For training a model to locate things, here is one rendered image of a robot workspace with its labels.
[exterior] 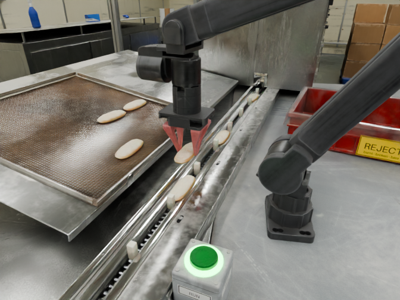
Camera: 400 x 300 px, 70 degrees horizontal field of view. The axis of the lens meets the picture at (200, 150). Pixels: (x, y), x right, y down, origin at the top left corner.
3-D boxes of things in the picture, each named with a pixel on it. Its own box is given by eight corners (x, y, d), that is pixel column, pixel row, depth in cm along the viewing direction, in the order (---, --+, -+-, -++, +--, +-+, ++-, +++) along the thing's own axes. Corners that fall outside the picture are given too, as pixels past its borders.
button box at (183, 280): (216, 343, 41) (219, 293, 36) (168, 322, 44) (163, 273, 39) (233, 294, 48) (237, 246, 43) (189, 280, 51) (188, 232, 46)
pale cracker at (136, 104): (130, 112, 87) (130, 108, 86) (119, 108, 88) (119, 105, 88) (149, 103, 95) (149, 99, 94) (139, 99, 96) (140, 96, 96)
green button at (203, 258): (212, 279, 39) (212, 271, 38) (185, 269, 40) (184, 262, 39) (221, 257, 42) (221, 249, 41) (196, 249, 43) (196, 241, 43)
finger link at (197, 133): (182, 144, 67) (181, 106, 63) (211, 149, 65) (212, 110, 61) (169, 157, 62) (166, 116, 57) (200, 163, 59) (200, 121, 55)
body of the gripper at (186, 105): (172, 110, 64) (170, 77, 61) (215, 116, 61) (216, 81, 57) (158, 120, 59) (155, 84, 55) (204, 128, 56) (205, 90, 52)
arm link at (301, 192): (302, 206, 53) (306, 191, 57) (312, 158, 48) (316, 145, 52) (253, 193, 56) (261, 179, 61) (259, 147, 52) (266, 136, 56)
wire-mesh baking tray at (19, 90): (97, 208, 53) (97, 202, 52) (-87, 125, 65) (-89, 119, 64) (200, 115, 94) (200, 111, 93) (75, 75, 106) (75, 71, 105)
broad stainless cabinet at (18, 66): (56, 165, 237) (19, 32, 189) (-29, 144, 272) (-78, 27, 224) (166, 97, 395) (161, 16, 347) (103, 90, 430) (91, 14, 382)
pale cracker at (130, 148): (124, 162, 65) (124, 158, 65) (110, 156, 66) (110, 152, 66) (147, 143, 74) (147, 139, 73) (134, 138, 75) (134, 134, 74)
